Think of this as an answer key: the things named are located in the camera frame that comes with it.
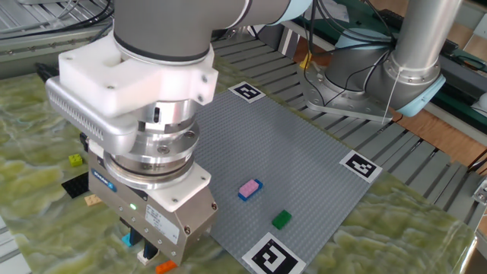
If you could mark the black Lego plate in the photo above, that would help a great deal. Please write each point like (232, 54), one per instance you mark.
(76, 185)

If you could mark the metal corner bracket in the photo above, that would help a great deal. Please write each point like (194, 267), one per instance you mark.
(481, 194)

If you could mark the tan Lego plate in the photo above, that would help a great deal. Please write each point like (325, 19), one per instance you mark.
(92, 200)

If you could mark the silver Schunk gripper body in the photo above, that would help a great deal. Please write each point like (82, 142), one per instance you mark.
(163, 224)

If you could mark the pink Lego brick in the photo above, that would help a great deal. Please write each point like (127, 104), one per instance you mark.
(249, 187)

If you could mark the white plastic bag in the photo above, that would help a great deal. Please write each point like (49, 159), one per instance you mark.
(335, 11)

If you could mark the small lime Lego brick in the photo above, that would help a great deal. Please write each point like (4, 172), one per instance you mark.
(75, 160)

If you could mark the yellow plastic clip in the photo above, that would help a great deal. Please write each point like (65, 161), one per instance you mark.
(305, 62)

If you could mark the silver robot mounting plate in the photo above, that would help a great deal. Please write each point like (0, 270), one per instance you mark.
(342, 104)

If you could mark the grey Lego baseplate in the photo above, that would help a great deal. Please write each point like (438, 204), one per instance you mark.
(289, 152)

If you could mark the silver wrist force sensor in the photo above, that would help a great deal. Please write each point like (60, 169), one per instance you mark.
(163, 152)

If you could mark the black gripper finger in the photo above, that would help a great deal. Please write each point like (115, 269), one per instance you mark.
(150, 251)
(135, 236)

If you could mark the blue Lego brick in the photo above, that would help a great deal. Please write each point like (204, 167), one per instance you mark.
(260, 185)

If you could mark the black white fiducial marker tag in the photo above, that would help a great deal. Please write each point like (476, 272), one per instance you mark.
(247, 92)
(360, 166)
(273, 257)

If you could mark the aluminium frame rail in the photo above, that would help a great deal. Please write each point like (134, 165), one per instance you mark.
(23, 57)

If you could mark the orange Lego brick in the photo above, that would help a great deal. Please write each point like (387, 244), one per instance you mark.
(165, 267)

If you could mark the green marble pattern mat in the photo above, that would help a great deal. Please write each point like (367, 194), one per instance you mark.
(38, 114)

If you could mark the cyan Lego brick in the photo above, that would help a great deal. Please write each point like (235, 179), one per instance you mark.
(126, 240)

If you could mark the silver UR5 robot arm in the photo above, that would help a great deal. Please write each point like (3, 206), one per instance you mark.
(163, 26)

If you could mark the green Lego brick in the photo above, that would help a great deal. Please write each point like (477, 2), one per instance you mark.
(282, 219)

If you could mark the silver vented sensor box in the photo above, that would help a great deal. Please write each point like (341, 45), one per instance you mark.
(110, 131)

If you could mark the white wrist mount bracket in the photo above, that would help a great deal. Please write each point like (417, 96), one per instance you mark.
(133, 83)

